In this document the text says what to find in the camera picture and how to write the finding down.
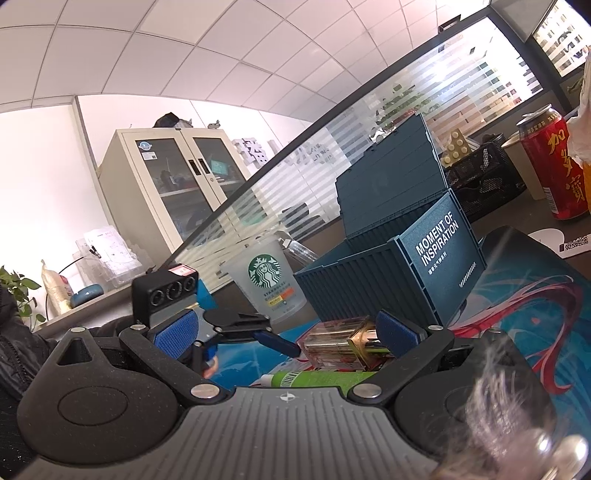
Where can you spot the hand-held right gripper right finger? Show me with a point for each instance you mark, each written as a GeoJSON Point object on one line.
{"type": "Point", "coordinates": [397, 334]}

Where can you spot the bag of paper cups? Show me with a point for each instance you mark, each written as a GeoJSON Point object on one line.
{"type": "Point", "coordinates": [55, 290]}

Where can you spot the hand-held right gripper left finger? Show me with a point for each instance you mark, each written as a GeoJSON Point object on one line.
{"type": "Point", "coordinates": [178, 334]}

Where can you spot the beige paper cup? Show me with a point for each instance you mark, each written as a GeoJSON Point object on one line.
{"type": "Point", "coordinates": [524, 166]}

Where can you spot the dark blue container storage box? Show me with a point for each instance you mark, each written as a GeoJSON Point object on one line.
{"type": "Point", "coordinates": [406, 221]}

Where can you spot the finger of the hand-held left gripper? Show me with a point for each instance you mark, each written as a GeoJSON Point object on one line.
{"type": "Point", "coordinates": [240, 321]}
{"type": "Point", "coordinates": [279, 344]}

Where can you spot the green and white tube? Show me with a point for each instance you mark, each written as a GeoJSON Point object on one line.
{"type": "Point", "coordinates": [318, 381]}

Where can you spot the translucent plastic cup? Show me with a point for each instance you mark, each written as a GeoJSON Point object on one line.
{"type": "Point", "coordinates": [272, 286]}

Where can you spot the yellow blister pack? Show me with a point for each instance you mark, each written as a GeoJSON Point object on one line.
{"type": "Point", "coordinates": [455, 147]}

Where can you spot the clear perfume bottle gold cap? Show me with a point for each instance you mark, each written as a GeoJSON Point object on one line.
{"type": "Point", "coordinates": [341, 346]}

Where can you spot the red drink can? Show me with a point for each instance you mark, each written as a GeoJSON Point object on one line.
{"type": "Point", "coordinates": [556, 166]}

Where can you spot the green potted plant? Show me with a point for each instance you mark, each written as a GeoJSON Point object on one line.
{"type": "Point", "coordinates": [21, 295]}

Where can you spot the white printed card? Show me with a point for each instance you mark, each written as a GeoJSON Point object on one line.
{"type": "Point", "coordinates": [561, 240]}

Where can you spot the blue round dish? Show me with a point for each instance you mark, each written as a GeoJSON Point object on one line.
{"type": "Point", "coordinates": [85, 295]}

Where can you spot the beige glass-door cabinet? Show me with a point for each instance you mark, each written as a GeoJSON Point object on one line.
{"type": "Point", "coordinates": [171, 180]}

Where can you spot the black mesh basket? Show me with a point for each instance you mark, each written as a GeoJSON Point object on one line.
{"type": "Point", "coordinates": [489, 180]}

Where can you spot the crumpled white tissue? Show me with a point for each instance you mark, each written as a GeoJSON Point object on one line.
{"type": "Point", "coordinates": [582, 115]}

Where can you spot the clear acrylic organiser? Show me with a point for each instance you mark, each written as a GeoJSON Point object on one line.
{"type": "Point", "coordinates": [108, 258]}

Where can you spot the colourful printed mouse mat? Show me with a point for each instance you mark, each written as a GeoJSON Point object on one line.
{"type": "Point", "coordinates": [521, 295]}

